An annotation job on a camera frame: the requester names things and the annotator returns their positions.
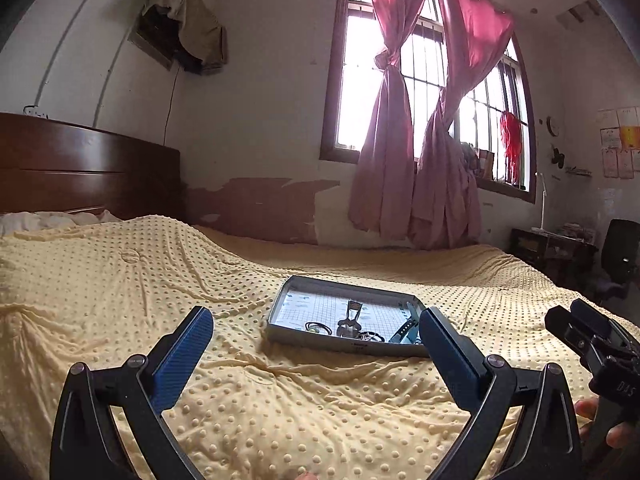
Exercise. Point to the wall papers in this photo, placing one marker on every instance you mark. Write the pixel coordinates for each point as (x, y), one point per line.
(620, 142)

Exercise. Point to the black office chair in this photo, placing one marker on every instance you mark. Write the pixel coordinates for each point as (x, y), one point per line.
(620, 255)

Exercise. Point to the white desk lamp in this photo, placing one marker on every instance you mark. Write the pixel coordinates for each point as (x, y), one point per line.
(541, 210)

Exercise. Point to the dark wooden desk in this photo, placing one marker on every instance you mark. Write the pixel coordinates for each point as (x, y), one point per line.
(545, 255)

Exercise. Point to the dark wall hook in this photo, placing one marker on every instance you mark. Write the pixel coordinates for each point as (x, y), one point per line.
(557, 156)

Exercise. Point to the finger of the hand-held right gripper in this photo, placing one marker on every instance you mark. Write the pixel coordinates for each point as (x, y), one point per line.
(595, 316)
(567, 327)

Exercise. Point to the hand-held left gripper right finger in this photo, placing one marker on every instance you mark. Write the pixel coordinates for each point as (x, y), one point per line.
(452, 360)

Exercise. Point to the person's right hand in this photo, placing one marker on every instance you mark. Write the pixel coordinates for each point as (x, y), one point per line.
(622, 437)

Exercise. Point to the dark wooden headboard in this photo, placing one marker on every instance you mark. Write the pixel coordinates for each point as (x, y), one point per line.
(75, 165)

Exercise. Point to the dark wall box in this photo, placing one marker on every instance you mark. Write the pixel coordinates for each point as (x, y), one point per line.
(160, 45)

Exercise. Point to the pink curtain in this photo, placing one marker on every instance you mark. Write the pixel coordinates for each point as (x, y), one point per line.
(450, 195)
(385, 170)

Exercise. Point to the round wall clock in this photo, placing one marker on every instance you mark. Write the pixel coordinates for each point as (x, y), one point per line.
(553, 126)

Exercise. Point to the metal clip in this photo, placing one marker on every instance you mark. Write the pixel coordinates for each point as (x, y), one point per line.
(350, 325)

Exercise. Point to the yellow dotted blanket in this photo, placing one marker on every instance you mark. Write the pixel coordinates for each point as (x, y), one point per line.
(125, 285)

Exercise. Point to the window sill clutter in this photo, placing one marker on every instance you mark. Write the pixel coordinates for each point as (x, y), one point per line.
(477, 162)

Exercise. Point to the grey shallow tray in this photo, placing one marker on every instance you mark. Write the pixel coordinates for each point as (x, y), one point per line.
(320, 305)

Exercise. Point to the white pillow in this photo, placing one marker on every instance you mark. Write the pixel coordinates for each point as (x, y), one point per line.
(50, 221)

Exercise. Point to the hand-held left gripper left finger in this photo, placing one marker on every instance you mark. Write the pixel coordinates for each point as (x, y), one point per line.
(182, 355)

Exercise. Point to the beige hanging cloth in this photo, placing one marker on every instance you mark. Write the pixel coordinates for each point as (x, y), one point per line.
(192, 20)

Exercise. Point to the white wall socket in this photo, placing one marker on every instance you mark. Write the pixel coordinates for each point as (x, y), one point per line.
(36, 111)

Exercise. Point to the red hanging tassel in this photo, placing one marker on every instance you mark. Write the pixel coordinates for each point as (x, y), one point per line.
(511, 145)

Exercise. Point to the barred window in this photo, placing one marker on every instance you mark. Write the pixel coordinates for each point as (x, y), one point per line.
(360, 85)

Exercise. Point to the stack of desk papers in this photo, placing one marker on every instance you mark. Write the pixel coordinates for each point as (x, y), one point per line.
(575, 232)

